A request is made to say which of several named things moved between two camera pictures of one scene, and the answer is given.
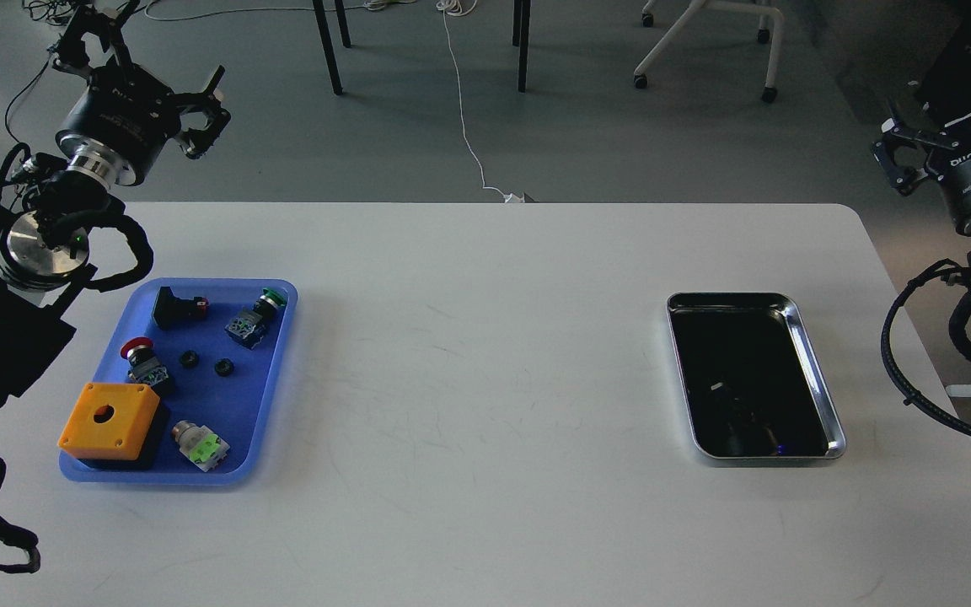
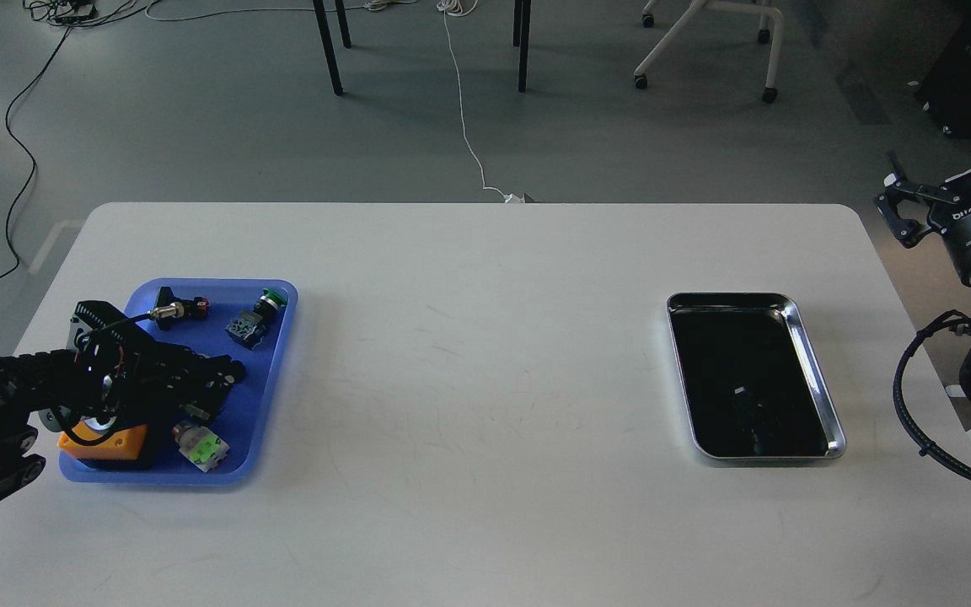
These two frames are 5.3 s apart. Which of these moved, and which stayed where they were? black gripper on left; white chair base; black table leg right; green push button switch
Moved: black gripper on left
Stayed: green push button switch; white chair base; black table leg right
